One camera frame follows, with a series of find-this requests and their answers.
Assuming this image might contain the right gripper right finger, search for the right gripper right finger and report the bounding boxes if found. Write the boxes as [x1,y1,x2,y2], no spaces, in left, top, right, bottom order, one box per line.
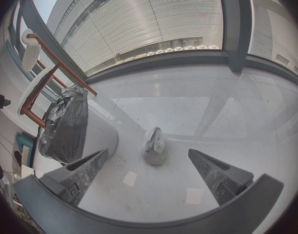
[188,149,255,207]

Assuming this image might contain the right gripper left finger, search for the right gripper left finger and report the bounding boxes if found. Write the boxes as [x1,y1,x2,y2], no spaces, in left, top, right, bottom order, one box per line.
[40,148,109,207]

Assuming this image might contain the black plastic bag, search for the black plastic bag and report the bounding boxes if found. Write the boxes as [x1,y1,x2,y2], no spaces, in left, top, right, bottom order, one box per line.
[38,85,89,164]

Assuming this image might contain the white trash bin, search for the white trash bin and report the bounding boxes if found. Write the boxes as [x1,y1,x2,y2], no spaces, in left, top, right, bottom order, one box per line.
[32,104,119,171]

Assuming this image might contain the crumpled white paper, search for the crumpled white paper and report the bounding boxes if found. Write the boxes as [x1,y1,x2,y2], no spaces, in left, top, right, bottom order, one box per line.
[139,126,167,165]

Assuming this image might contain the wooden chair with white cushions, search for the wooden chair with white cushions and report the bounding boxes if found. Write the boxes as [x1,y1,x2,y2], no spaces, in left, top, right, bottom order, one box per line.
[17,28,98,129]

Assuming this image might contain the window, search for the window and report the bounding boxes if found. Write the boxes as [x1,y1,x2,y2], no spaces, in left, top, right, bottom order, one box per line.
[8,0,298,88]

